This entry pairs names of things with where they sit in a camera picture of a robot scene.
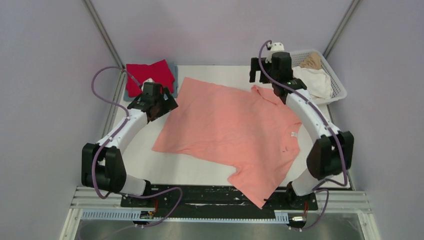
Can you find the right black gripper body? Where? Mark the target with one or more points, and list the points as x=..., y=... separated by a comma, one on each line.
x=269, y=71

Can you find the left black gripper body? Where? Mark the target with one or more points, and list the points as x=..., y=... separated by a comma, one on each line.
x=165, y=106

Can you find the salmon pink t shirt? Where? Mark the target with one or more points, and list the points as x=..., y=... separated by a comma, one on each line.
x=250, y=130

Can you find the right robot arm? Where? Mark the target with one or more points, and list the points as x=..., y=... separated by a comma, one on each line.
x=331, y=154

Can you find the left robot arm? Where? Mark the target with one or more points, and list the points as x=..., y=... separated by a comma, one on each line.
x=102, y=164

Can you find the tan t shirt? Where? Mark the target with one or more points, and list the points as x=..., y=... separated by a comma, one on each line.
x=313, y=61

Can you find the folded red t shirt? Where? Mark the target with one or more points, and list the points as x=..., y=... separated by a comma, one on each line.
x=155, y=74

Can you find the folded grey-blue t shirt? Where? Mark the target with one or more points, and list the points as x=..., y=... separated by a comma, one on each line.
x=175, y=82

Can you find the white t shirt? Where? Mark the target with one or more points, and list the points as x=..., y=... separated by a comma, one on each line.
x=317, y=81

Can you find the white plastic basket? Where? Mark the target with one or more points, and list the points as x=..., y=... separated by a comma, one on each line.
x=339, y=91

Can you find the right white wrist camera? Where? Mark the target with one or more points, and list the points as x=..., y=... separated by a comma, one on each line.
x=273, y=47

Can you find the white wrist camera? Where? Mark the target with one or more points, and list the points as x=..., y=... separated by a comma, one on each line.
x=149, y=80
x=273, y=47

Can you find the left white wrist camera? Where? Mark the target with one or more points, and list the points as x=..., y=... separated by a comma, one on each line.
x=149, y=80

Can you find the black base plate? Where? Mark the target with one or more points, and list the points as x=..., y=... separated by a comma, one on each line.
x=217, y=202

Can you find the aluminium frame rail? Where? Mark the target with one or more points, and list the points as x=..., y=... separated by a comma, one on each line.
x=339, y=201

